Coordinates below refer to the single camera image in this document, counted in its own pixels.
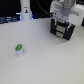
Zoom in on black kcup holder drawer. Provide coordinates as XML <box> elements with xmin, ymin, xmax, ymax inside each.
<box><xmin>50</xmin><ymin>18</ymin><xmax>75</xmax><ymax>40</ymax></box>

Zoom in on green white kcup pod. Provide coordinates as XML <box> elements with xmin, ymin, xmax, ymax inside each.
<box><xmin>15</xmin><ymin>44</ymin><xmax>23</xmax><ymax>56</ymax></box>

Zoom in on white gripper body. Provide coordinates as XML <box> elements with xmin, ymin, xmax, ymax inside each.
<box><xmin>50</xmin><ymin>0</ymin><xmax>83</xmax><ymax>23</ymax></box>

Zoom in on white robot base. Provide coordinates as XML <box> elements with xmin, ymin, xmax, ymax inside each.
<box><xmin>20</xmin><ymin>0</ymin><xmax>32</xmax><ymax>20</ymax></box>

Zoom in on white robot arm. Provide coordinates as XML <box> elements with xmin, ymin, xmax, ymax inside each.
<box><xmin>50</xmin><ymin>0</ymin><xmax>84</xmax><ymax>25</ymax></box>

